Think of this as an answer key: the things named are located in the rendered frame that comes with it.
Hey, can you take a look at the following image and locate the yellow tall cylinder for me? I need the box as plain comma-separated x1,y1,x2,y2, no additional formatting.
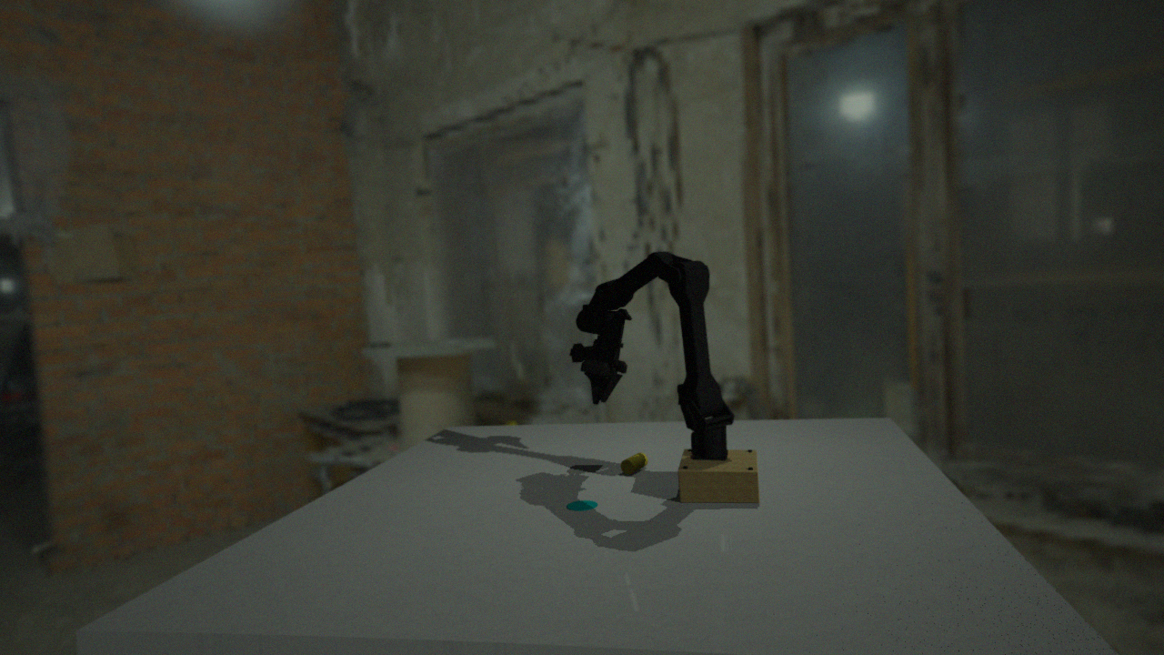
622,453,647,474

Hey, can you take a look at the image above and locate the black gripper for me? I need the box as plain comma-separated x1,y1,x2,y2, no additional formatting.
581,335,627,405

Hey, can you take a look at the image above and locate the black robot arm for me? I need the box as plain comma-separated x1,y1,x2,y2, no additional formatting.
576,252,734,461

